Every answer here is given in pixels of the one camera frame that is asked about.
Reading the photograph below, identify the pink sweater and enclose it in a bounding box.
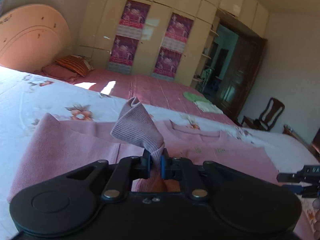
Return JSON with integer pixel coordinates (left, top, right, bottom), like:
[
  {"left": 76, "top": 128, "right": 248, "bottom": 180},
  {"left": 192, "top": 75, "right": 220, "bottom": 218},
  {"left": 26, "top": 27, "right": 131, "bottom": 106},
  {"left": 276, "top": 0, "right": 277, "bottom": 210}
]
[{"left": 6, "top": 96, "right": 316, "bottom": 240}]

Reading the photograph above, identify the person's right hand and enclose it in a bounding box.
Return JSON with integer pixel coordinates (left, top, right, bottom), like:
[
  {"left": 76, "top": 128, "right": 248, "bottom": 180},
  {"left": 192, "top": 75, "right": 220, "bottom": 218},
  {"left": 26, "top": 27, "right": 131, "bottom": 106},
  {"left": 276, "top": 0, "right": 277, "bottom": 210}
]
[{"left": 312, "top": 198, "right": 320, "bottom": 239}]

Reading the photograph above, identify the black television screen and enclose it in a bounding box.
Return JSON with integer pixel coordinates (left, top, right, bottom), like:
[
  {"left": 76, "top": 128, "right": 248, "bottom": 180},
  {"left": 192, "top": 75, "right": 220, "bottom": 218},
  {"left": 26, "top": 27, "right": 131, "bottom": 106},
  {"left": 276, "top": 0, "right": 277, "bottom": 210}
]
[{"left": 311, "top": 128, "right": 320, "bottom": 160}]

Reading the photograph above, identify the brown wooden tv cabinet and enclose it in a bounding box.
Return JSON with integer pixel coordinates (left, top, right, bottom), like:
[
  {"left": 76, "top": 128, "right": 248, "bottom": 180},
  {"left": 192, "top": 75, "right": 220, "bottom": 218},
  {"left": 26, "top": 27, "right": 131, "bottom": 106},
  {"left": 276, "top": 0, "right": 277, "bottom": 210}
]
[{"left": 283, "top": 125, "right": 319, "bottom": 161}]

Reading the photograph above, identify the white folded cloth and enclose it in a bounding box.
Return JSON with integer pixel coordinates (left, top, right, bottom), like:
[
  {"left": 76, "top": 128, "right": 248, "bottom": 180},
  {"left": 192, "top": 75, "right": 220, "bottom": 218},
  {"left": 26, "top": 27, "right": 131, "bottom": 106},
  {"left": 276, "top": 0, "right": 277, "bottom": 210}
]
[{"left": 194, "top": 101, "right": 223, "bottom": 114}]

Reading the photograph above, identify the pink checked bed cover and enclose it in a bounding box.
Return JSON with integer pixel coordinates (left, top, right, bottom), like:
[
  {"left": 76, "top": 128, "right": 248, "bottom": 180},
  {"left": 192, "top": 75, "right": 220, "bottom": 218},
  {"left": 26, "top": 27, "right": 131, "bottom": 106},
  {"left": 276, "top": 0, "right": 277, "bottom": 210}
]
[{"left": 34, "top": 64, "right": 234, "bottom": 125}]

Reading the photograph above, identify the green folded cloth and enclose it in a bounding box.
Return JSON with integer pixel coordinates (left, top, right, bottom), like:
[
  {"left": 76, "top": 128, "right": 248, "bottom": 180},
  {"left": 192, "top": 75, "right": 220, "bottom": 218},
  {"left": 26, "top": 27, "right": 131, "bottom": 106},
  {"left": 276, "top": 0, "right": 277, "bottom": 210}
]
[{"left": 183, "top": 92, "right": 209, "bottom": 102}]

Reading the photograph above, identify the dark wooden chair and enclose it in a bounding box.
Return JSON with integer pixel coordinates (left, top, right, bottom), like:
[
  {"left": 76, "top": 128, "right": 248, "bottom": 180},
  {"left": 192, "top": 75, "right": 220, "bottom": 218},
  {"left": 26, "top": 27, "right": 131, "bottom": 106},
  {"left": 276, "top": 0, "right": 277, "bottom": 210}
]
[{"left": 241, "top": 98, "right": 285, "bottom": 132}]

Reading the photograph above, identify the lower right magenta poster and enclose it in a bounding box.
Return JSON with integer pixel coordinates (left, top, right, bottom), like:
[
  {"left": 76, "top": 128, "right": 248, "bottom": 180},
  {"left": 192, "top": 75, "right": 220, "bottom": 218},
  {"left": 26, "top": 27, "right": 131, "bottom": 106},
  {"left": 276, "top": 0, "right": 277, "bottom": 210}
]
[{"left": 151, "top": 47, "right": 182, "bottom": 81}]

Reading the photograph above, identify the magenta poster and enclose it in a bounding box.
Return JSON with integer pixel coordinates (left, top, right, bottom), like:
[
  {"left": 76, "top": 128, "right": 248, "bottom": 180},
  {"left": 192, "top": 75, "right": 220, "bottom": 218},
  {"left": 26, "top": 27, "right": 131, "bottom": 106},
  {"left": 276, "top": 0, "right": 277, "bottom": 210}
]
[
  {"left": 108, "top": 35, "right": 139, "bottom": 75},
  {"left": 151, "top": 47, "right": 182, "bottom": 81},
  {"left": 162, "top": 13, "right": 194, "bottom": 53},
  {"left": 116, "top": 0, "right": 151, "bottom": 40}
]

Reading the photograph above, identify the lower left magenta poster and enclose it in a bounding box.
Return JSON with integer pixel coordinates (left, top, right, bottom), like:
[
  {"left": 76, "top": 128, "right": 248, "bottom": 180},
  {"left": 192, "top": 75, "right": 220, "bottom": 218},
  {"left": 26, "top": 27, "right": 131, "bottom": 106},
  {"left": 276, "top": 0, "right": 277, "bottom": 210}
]
[{"left": 108, "top": 35, "right": 139, "bottom": 75}]

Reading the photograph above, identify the orange striped pillow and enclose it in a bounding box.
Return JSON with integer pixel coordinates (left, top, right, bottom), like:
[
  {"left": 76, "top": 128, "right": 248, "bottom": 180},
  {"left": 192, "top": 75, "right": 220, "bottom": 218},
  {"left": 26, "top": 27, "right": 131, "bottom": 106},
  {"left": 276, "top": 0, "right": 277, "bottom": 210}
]
[{"left": 55, "top": 55, "right": 89, "bottom": 77}]

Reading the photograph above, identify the upper right magenta poster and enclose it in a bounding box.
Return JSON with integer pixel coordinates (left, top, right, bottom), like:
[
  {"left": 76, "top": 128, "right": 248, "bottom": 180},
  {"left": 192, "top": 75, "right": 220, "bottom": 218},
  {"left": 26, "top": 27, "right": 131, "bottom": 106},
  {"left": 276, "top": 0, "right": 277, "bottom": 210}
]
[{"left": 162, "top": 13, "right": 194, "bottom": 53}]

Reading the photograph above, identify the cream wardrobe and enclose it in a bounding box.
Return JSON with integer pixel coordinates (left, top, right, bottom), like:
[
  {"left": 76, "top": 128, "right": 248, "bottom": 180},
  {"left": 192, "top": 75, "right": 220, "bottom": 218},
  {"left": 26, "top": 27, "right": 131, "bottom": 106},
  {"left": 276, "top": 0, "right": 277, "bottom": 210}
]
[{"left": 77, "top": 0, "right": 269, "bottom": 86}]

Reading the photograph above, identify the dark brown wooden door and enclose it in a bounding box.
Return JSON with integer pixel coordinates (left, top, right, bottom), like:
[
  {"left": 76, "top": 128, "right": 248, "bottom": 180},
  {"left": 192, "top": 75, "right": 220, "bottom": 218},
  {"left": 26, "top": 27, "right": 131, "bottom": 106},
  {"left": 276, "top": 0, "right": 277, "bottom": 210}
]
[{"left": 215, "top": 37, "right": 267, "bottom": 121}]

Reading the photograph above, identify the upper left magenta poster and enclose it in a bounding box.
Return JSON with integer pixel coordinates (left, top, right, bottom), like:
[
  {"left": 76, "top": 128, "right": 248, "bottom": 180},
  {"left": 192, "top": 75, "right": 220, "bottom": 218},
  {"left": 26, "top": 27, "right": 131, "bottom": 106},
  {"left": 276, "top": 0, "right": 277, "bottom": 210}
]
[{"left": 116, "top": 0, "right": 151, "bottom": 40}]

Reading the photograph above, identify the cream curved headboard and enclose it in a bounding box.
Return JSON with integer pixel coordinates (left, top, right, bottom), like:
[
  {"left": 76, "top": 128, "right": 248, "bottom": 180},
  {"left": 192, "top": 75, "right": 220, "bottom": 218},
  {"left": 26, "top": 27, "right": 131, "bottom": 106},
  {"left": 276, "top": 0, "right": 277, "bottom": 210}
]
[{"left": 1, "top": 4, "right": 72, "bottom": 72}]

